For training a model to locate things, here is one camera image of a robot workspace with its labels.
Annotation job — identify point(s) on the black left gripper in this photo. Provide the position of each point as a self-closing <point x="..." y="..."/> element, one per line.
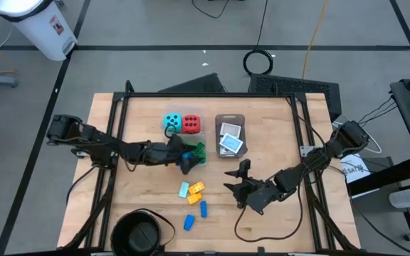
<point x="174" y="151"/>

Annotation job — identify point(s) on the small blue toy block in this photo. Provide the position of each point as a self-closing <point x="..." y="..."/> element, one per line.
<point x="189" y="222"/>

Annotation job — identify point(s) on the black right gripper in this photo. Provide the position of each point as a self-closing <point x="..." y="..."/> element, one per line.
<point x="260" y="195"/>

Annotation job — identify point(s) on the teal foam die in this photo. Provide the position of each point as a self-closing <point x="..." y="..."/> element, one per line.
<point x="173" y="121"/>

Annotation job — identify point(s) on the black perforated computer case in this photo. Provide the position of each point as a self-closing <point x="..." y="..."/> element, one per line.
<point x="294" y="92"/>

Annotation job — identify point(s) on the red foam die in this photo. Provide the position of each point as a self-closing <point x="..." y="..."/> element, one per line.
<point x="191" y="124"/>

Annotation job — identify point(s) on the mint toy block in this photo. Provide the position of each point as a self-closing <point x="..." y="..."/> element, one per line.
<point x="183" y="189"/>

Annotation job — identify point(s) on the yellow eight-stud toy block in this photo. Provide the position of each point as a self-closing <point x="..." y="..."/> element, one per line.
<point x="196" y="187"/>

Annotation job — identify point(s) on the clear plastic bin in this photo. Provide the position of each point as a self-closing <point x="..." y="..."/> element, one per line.
<point x="203" y="138"/>
<point x="199" y="110"/>

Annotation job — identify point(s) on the long blue toy block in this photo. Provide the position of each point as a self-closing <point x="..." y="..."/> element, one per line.
<point x="203" y="209"/>

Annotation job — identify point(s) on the dark green plate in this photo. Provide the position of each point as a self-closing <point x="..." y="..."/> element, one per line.
<point x="198" y="148"/>

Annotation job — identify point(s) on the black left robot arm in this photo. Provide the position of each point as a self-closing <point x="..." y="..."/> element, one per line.
<point x="98" y="140"/>

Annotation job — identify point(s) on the yellow rounded toy block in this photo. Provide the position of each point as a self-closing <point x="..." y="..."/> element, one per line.
<point x="194" y="198"/>

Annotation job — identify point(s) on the smoky grey plastic bin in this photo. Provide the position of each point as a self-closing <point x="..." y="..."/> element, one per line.
<point x="219" y="121"/>

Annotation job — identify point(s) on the black slanted panel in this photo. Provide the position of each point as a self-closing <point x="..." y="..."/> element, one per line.
<point x="198" y="85"/>

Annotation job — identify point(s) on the black table clamp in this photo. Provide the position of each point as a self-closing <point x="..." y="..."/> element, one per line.
<point x="261" y="250"/>

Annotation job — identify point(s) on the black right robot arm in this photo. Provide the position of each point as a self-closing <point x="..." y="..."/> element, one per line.
<point x="315" y="160"/>

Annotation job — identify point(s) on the black chair grey armrest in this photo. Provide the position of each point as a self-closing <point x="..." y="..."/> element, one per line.
<point x="404" y="198"/>

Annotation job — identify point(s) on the white pedal trash can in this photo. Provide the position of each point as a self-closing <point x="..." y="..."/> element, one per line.
<point x="45" y="32"/>

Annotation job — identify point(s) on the white printed paper sign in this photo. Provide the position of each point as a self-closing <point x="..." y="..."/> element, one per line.
<point x="356" y="170"/>

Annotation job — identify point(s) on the black bucket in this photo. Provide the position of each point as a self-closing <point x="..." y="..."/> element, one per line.
<point x="135" y="234"/>

